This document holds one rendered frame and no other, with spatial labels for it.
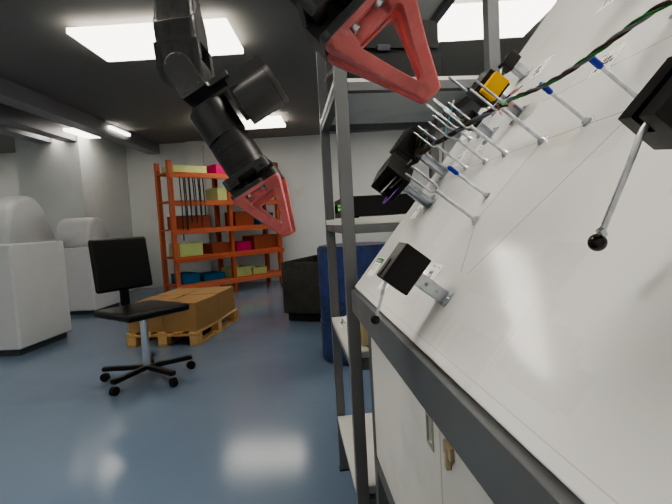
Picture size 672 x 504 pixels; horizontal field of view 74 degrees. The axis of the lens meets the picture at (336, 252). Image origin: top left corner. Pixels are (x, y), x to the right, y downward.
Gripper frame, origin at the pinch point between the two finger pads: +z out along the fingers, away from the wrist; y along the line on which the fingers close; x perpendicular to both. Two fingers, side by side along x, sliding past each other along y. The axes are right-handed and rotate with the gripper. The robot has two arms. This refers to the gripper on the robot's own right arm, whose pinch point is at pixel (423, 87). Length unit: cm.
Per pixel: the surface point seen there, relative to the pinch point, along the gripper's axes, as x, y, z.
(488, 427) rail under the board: 14.4, 1.4, 25.3
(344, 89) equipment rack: -6, 98, -11
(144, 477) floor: 162, 132, 40
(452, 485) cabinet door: 27, 19, 42
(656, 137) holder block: -10.2, 0.5, 14.6
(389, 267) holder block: 13.3, 26.8, 15.5
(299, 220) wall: 145, 789, 43
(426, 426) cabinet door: 27, 30, 40
